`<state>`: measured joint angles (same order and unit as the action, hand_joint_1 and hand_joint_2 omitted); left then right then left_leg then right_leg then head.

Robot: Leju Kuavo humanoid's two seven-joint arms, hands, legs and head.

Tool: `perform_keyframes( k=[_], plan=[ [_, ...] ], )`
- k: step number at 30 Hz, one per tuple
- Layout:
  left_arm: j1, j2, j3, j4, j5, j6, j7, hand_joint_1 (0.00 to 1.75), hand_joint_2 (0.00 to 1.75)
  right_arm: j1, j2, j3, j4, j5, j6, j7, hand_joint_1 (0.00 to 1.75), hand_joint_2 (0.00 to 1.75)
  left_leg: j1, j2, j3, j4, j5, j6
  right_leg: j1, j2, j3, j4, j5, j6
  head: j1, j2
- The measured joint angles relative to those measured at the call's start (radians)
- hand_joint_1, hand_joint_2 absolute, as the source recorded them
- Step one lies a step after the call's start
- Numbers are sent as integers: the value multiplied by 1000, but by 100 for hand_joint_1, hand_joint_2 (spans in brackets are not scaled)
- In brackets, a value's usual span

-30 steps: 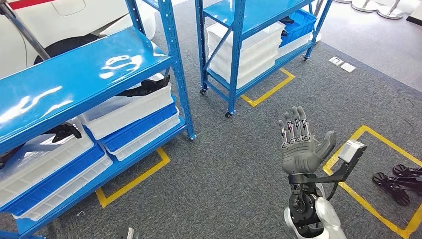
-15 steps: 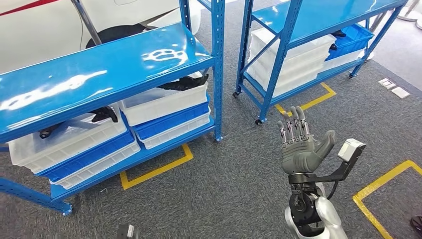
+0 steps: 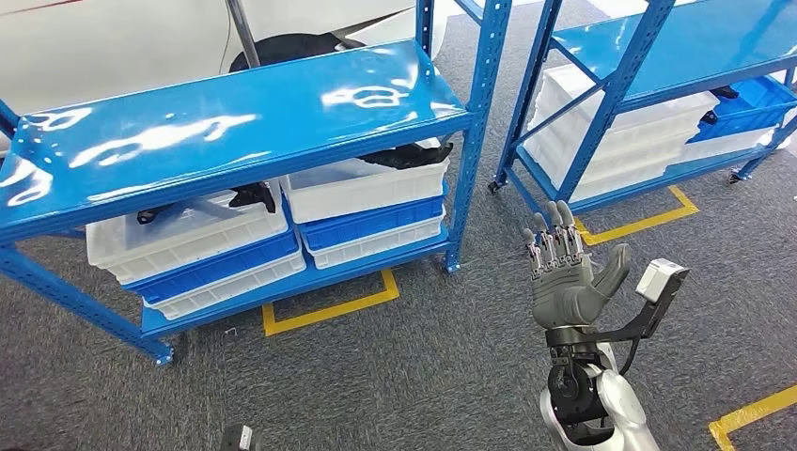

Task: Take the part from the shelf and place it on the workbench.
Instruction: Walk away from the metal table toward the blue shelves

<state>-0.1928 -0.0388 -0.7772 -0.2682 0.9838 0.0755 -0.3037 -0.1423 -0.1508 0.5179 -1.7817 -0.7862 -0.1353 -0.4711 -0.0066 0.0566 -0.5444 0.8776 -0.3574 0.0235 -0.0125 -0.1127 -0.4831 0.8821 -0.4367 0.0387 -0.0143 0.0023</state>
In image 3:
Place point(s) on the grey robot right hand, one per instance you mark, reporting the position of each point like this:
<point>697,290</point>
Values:
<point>563,292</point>

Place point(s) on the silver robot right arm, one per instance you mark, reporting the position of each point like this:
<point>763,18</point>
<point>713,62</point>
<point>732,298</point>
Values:
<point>622,411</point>

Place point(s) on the black plastic car part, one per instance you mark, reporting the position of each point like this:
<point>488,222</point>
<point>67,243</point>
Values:
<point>405,157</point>
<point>725,93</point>
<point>255,196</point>

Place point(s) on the blue metal shelf rack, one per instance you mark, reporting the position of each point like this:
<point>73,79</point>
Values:
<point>654,37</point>
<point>218,131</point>

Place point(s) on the dark device with pale face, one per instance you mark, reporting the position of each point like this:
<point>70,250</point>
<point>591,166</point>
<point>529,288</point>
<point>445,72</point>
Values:
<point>238,439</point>

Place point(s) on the chrome stanchion pole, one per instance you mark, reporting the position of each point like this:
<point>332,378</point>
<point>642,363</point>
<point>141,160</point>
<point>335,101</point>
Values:
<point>244,31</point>

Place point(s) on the white car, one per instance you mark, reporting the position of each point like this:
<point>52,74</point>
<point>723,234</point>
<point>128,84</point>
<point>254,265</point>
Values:
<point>93,50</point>

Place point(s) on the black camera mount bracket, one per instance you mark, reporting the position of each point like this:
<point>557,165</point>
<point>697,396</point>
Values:
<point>647,323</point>

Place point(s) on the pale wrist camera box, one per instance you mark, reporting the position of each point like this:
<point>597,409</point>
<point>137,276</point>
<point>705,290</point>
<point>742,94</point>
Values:
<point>657,280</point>

